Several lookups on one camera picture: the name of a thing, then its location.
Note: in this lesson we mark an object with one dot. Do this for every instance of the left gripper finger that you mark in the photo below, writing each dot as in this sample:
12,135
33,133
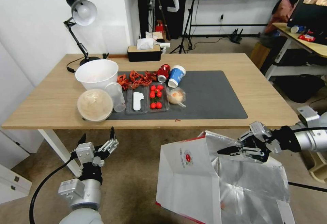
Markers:
111,144
82,139

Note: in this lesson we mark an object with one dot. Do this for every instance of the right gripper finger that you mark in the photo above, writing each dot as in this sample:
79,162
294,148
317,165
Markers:
246,139
251,155

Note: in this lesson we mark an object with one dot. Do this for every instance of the white foil food delivery bag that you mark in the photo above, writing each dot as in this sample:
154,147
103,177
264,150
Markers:
184,178

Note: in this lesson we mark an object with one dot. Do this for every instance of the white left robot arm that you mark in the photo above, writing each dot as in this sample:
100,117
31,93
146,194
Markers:
86,194

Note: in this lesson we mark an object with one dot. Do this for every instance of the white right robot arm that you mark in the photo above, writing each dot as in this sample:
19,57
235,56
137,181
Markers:
313,133

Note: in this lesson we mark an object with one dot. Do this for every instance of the round lidded food container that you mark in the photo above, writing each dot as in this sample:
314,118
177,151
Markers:
94,105

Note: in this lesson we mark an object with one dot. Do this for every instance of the black bag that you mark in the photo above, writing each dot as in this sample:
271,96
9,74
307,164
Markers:
299,88

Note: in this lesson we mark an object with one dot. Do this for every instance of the bun in clear plastic bag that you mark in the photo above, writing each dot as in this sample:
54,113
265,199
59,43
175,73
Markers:
176,95

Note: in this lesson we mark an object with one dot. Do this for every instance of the white table leg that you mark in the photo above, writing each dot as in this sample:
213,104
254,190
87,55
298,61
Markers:
58,147

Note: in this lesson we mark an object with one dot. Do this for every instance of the beige bin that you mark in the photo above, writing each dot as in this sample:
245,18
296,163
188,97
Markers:
318,167

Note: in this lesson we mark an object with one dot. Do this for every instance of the clear plastic cup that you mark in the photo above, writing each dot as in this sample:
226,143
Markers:
116,96

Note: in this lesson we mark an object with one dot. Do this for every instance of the clear tray with white insert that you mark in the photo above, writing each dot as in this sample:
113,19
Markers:
138,101

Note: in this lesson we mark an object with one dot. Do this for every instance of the dark grey desk mat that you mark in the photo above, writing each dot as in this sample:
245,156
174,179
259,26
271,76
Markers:
209,96

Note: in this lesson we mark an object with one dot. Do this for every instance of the red cherry tomato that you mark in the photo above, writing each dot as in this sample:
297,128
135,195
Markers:
160,87
153,88
152,94
159,105
153,105
159,94

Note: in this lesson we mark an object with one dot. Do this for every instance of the red crayfish shells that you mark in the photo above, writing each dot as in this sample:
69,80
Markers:
150,77
123,81
136,77

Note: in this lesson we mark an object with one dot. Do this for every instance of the white cabinet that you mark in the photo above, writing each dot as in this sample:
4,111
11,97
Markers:
15,144

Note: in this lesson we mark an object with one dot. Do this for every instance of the large white plastic bowl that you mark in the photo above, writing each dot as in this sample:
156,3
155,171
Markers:
97,73

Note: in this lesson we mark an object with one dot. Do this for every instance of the clear plastic tomato tray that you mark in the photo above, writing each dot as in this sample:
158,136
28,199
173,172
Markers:
163,99

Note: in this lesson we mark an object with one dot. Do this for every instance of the white drawer unit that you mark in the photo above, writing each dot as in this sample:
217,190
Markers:
12,183

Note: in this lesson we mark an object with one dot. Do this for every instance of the brown cardboard box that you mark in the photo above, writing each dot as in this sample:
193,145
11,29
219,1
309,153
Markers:
259,55

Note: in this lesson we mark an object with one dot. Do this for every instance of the small black clip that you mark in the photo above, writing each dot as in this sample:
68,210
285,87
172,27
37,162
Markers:
105,55

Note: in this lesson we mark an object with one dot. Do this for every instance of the crushed red drink can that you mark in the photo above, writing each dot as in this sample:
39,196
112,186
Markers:
163,72

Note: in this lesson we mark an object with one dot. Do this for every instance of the blue and white paper cup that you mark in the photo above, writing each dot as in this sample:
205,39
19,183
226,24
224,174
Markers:
176,75

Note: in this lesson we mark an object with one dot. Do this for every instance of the black tissue box wooden lid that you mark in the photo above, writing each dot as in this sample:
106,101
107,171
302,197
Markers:
144,54

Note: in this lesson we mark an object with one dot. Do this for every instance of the black wifi router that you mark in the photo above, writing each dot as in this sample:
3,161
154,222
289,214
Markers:
236,37

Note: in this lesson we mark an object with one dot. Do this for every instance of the red snack packet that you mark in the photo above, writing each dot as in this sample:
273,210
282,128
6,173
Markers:
307,37

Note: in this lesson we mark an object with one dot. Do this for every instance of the white tissue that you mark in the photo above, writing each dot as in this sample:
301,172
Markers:
145,43

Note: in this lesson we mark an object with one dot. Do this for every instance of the cardboard box with papers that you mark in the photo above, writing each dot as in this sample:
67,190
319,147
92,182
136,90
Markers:
153,35

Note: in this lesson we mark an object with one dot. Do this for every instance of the orange jacket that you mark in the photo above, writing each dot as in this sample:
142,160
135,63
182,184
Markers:
279,14

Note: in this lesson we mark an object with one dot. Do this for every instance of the black monitor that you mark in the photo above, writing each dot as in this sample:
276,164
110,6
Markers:
306,14

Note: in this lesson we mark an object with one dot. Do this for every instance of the red fire extinguisher box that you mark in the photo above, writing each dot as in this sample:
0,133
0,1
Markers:
159,26

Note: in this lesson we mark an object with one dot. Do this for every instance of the black desk lamp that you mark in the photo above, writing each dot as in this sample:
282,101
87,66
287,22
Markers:
84,10

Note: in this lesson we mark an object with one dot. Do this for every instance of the black tripod stand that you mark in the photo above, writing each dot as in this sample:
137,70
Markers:
189,17

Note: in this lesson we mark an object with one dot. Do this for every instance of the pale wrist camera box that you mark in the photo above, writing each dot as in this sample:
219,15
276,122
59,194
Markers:
85,153
260,129

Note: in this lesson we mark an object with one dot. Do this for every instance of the wooden side desk white frame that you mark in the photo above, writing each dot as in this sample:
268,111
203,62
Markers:
304,42

